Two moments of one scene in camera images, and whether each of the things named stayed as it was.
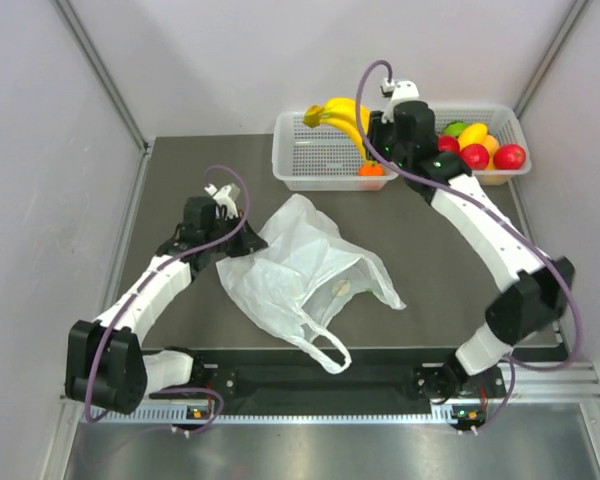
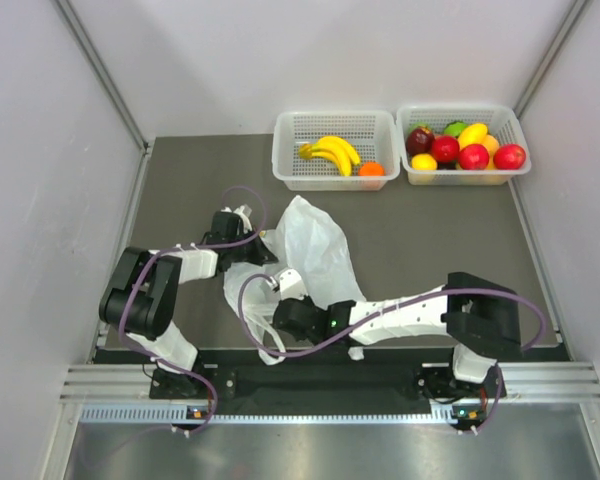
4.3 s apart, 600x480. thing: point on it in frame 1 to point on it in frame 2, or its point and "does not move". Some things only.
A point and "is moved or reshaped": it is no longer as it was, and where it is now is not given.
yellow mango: (472, 134) does not move
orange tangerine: (369, 170) does not move
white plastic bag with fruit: (305, 271) is moved or reshaped
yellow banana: (344, 111) to (334, 149)
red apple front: (476, 155) does not move
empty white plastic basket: (326, 157) does not move
